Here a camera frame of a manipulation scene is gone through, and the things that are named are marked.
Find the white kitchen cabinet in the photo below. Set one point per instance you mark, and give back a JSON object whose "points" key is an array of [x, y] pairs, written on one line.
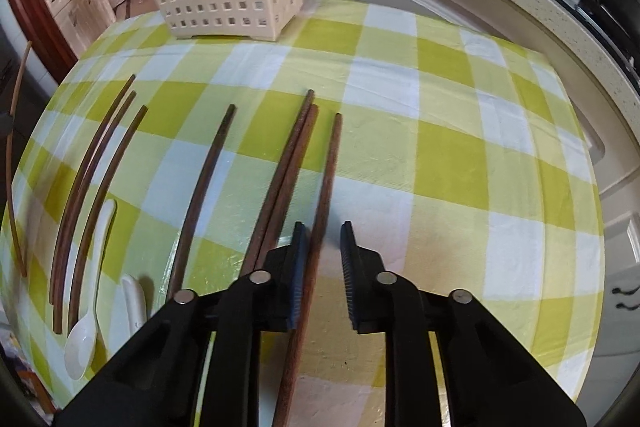
{"points": [[477, 151]]}

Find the white ceramic spoon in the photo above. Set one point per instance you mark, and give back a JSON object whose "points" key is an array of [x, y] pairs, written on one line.
{"points": [[134, 302], [81, 341]]}

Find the red wooden door frame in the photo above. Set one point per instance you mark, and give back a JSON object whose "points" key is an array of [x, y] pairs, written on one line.
{"points": [[40, 28]]}

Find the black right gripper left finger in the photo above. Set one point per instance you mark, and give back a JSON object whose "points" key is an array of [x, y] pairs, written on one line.
{"points": [[215, 369]]}

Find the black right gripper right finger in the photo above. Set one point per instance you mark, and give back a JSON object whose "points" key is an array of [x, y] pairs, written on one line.
{"points": [[382, 301]]}

